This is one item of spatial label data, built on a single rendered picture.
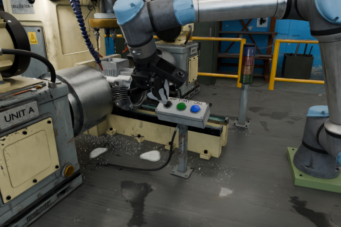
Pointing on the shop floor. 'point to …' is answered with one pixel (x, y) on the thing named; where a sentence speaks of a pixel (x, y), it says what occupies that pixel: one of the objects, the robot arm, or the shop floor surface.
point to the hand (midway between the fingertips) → (166, 101)
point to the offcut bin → (297, 65)
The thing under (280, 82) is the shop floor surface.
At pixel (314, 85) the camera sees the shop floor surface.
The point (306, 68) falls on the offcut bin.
